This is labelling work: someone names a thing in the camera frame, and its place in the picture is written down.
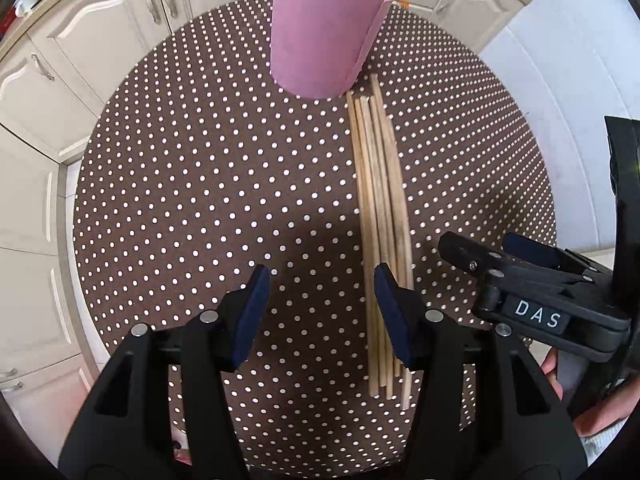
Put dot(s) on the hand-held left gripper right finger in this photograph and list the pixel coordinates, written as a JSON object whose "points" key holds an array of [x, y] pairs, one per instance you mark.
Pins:
{"points": [[395, 312]]}

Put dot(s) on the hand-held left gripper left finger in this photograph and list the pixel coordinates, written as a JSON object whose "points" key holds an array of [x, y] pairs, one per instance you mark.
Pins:
{"points": [[255, 305]]}

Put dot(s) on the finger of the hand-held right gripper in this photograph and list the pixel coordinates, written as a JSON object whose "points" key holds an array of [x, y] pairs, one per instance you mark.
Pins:
{"points": [[465, 252], [535, 255]]}

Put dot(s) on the bundle of wooden chopsticks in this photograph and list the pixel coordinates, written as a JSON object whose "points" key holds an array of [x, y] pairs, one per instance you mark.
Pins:
{"points": [[382, 200]]}

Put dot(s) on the pink paper cup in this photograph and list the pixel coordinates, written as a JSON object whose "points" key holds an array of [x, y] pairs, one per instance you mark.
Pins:
{"points": [[320, 35]]}

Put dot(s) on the person's right hand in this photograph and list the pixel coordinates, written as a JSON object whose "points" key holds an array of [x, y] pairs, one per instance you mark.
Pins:
{"points": [[600, 417]]}

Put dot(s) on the brown polka dot tablecloth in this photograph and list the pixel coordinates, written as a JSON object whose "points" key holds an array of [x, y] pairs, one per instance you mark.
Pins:
{"points": [[200, 185]]}

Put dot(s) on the cream base kitchen cabinets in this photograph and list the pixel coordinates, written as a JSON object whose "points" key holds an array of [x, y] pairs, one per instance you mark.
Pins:
{"points": [[75, 25]]}

